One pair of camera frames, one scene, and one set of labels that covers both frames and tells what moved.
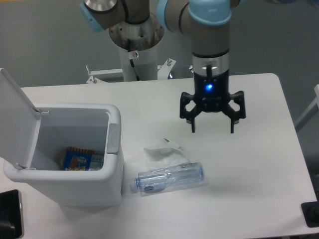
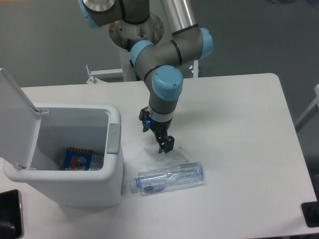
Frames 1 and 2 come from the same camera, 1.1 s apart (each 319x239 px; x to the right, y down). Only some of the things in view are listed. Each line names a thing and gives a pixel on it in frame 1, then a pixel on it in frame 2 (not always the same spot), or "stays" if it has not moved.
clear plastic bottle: [156, 180] stays
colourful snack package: [79, 159] stays
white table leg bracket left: [92, 79] stays
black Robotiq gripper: [212, 91] → [160, 128]
